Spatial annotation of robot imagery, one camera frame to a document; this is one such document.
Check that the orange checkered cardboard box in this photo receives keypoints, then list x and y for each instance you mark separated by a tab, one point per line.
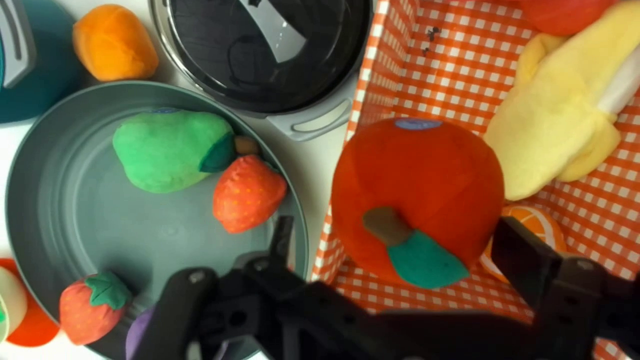
460	80

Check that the red strawberry plush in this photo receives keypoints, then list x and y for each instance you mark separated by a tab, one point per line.
247	197
91	313

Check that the black toy pot with lid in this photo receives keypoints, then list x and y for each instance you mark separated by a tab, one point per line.
267	67

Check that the red apple plush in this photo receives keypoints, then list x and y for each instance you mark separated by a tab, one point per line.
426	186

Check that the green pear plush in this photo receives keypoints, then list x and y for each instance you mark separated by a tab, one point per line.
166	153

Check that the teal toy pot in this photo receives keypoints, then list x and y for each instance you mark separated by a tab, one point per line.
46	86

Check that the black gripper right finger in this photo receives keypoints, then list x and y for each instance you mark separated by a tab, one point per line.
526	262

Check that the orange fruit plush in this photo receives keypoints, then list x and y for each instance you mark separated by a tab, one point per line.
113	43

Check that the yellow banana plush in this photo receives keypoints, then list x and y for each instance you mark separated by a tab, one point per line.
567	121

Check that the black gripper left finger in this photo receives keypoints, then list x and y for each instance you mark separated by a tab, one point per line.
282	243

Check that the orange slice plush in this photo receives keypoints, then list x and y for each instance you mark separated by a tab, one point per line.
532	226

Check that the purple plum plush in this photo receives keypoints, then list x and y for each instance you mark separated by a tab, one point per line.
137	337

